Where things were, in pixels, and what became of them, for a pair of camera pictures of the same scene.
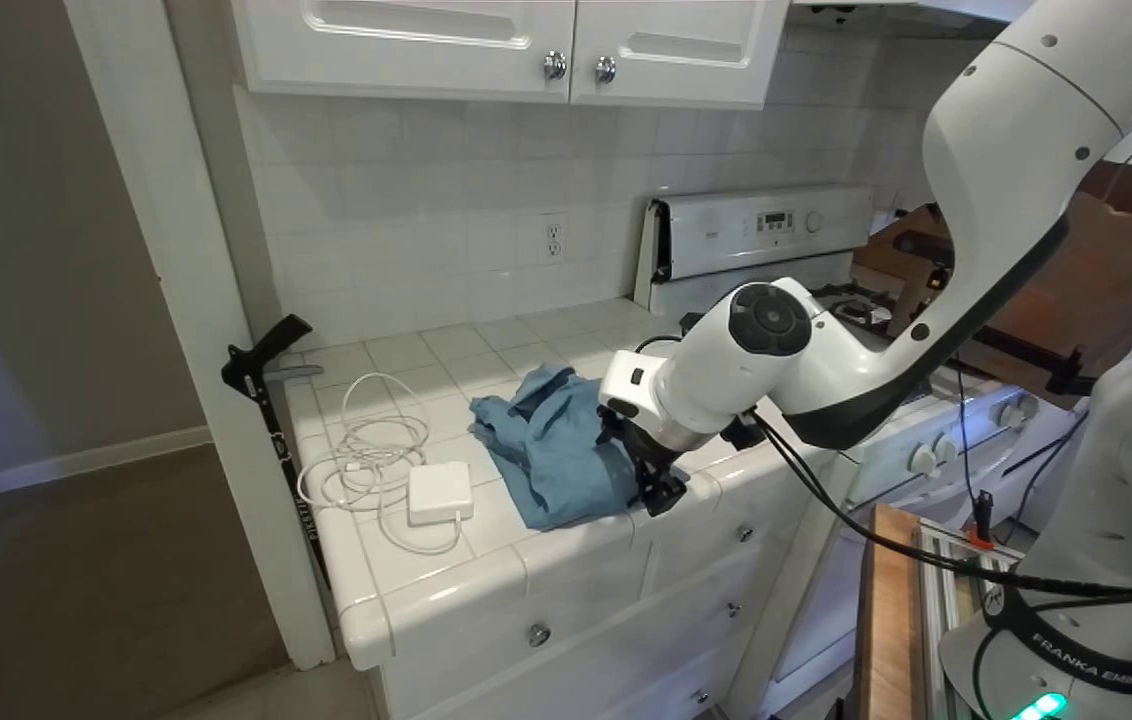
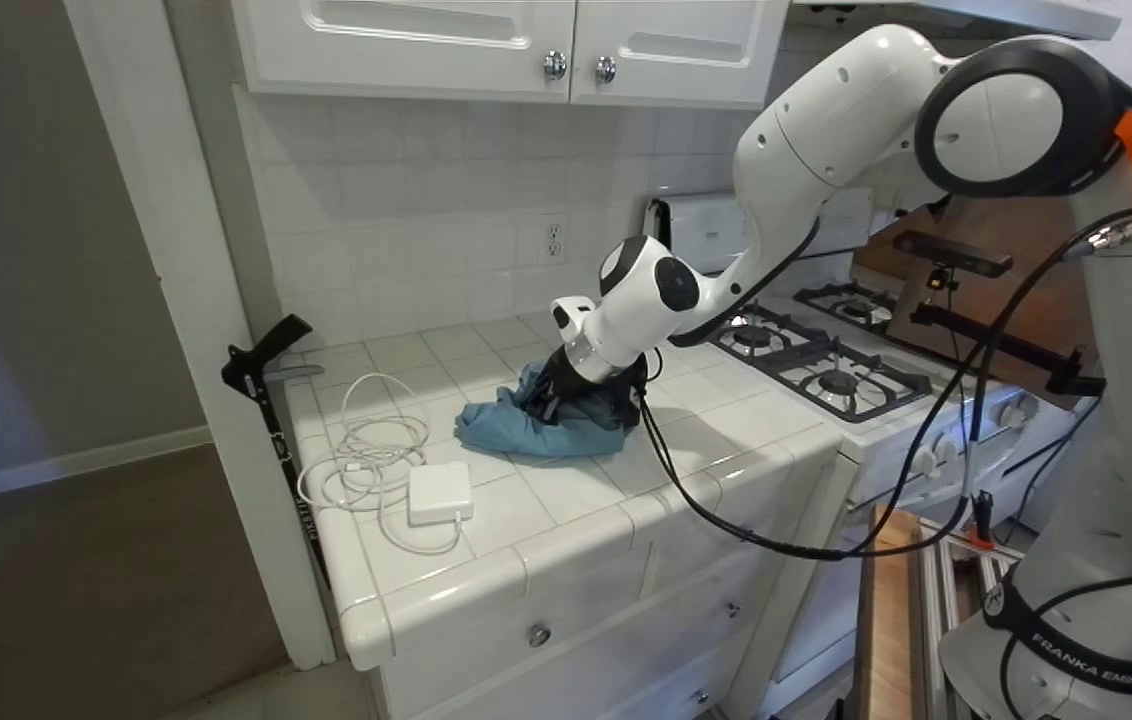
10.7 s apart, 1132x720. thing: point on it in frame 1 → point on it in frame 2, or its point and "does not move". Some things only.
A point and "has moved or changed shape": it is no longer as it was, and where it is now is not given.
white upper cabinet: (534, 54) does not move
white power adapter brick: (437, 495) does not move
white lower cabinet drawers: (694, 636) does not move
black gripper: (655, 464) → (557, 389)
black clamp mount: (245, 370) does not move
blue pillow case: (550, 435) has moved or changed shape
